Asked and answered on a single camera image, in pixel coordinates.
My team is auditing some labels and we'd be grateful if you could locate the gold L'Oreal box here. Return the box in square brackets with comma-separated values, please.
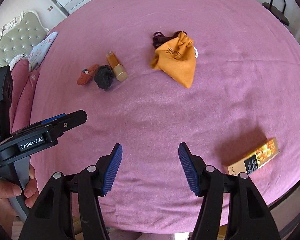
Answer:
[223, 137, 280, 176]

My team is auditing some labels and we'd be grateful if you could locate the person's left hand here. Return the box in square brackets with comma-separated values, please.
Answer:
[0, 165, 39, 237]

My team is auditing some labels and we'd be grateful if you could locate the rust orange sock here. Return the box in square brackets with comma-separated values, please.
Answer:
[77, 64, 99, 86]

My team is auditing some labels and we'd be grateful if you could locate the maroon hair band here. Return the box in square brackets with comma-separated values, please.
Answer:
[153, 31, 187, 49]

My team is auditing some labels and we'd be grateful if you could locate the brown grey sock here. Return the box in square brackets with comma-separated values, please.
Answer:
[94, 65, 114, 90]

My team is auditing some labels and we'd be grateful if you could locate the pink folded quilt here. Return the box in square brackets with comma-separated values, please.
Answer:
[10, 60, 39, 132]

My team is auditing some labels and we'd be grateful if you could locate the orange drawstring bag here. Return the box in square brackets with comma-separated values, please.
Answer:
[150, 31, 197, 88]

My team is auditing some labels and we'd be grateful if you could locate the black chair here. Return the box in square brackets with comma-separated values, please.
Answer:
[259, 0, 290, 27]

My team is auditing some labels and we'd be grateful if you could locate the light blue pillow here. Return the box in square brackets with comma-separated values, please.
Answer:
[27, 31, 58, 72]

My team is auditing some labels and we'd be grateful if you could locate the tufted green headboard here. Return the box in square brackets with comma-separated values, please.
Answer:
[0, 10, 50, 68]

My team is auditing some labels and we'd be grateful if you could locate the pink bed sheet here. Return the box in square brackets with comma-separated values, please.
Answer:
[31, 0, 300, 233]

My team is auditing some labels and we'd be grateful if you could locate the amber perfume bottle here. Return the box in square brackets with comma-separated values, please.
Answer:
[106, 52, 128, 82]

